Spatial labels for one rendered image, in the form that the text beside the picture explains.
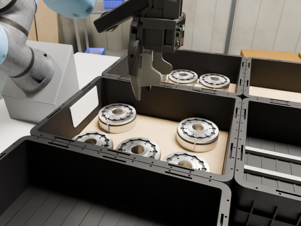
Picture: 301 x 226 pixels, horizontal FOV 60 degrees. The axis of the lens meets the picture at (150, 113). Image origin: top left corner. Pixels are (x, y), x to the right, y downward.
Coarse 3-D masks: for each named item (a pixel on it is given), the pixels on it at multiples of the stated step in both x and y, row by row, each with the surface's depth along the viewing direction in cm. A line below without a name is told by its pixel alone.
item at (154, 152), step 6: (132, 138) 61; (138, 138) 61; (144, 138) 61; (120, 144) 59; (126, 144) 60; (150, 144) 60; (156, 144) 59; (120, 150) 58; (150, 150) 58; (156, 150) 58; (150, 156) 56; (156, 156) 56
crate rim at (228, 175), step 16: (96, 80) 72; (112, 80) 73; (128, 80) 72; (224, 96) 64; (240, 112) 58; (32, 128) 53; (80, 144) 49; (144, 160) 45; (208, 176) 42; (224, 176) 42
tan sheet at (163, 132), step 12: (96, 120) 73; (144, 120) 73; (156, 120) 73; (168, 120) 73; (108, 132) 69; (132, 132) 69; (144, 132) 69; (156, 132) 69; (168, 132) 69; (168, 144) 64; (204, 156) 61; (216, 156) 61; (216, 168) 58
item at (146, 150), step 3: (132, 144) 59; (135, 144) 59; (138, 144) 59; (141, 144) 59; (144, 144) 59; (129, 147) 58; (132, 147) 58; (135, 147) 59; (141, 147) 59; (144, 147) 58; (147, 147) 58; (126, 150) 58; (129, 150) 57; (144, 150) 57; (147, 150) 57; (132, 153) 56; (141, 153) 56; (144, 153) 56; (147, 153) 57
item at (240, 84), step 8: (224, 56) 89; (232, 56) 89; (240, 56) 88; (112, 64) 82; (104, 72) 77; (240, 72) 77; (240, 80) 75; (192, 88) 68; (240, 88) 68; (240, 96) 66
